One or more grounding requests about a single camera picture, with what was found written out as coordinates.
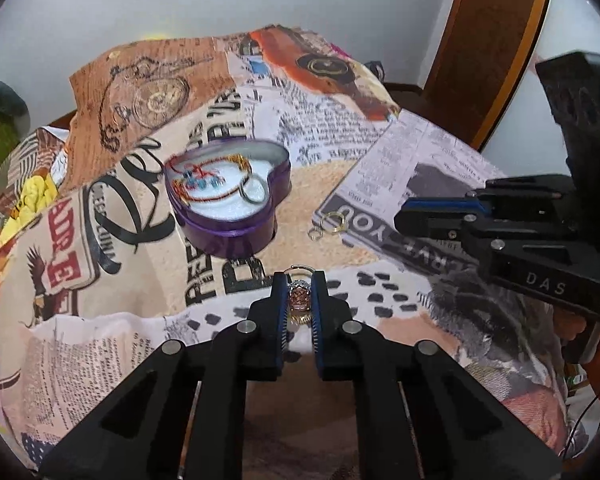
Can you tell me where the gold ring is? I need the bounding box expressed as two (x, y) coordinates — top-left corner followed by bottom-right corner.
(320, 210), (349, 235)

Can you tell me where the beaded ring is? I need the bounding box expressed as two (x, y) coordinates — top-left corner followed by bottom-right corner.
(284, 264), (316, 326)

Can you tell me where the purple heart-shaped tin box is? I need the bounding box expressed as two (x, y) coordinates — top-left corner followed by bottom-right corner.
(163, 139), (291, 259)

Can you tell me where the red gold braided bracelet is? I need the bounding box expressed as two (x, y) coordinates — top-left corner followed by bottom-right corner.
(168, 153), (254, 205)

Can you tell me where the newspaper print bed cover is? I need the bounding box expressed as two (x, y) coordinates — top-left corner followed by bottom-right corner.
(0, 25), (568, 479)

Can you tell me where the brown wooden door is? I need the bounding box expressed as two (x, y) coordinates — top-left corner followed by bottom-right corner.
(424, 0), (550, 150)

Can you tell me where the yellow cloth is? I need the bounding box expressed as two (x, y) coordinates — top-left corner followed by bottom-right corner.
(0, 174), (58, 246)

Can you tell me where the striped patchwork blanket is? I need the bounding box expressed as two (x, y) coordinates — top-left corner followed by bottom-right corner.
(0, 126), (69, 234)

